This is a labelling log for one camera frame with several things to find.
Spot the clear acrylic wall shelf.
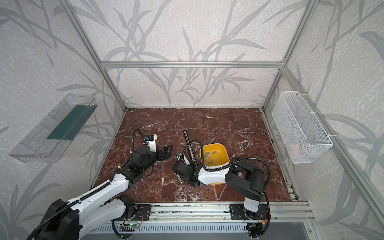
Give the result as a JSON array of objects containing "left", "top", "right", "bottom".
[{"left": 9, "top": 94, "right": 98, "bottom": 163}]

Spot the yellow plastic tray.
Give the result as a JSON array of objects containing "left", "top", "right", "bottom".
[{"left": 198, "top": 143, "right": 230, "bottom": 186}]

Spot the white wire mesh basket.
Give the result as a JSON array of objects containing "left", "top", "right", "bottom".
[{"left": 272, "top": 91, "right": 334, "bottom": 164}]

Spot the black stapler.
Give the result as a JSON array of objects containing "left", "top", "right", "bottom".
[{"left": 183, "top": 129, "right": 199, "bottom": 167}]

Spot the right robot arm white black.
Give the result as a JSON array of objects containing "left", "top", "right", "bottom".
[{"left": 173, "top": 143, "right": 272, "bottom": 225}]

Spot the left circuit board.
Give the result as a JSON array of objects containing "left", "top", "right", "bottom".
[{"left": 119, "top": 223, "right": 141, "bottom": 232}]

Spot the pink object in basket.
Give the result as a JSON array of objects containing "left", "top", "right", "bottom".
[{"left": 288, "top": 144, "right": 301, "bottom": 160}]

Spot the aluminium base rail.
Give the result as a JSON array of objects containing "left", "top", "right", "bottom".
[{"left": 61, "top": 201, "right": 316, "bottom": 224}]

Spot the pink mini stapler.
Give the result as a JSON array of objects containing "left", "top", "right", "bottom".
[{"left": 177, "top": 151, "right": 185, "bottom": 163}]

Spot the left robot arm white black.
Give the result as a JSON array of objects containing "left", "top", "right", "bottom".
[{"left": 27, "top": 135, "right": 173, "bottom": 240}]

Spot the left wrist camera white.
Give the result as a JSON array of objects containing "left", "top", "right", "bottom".
[{"left": 144, "top": 135, "right": 157, "bottom": 153}]

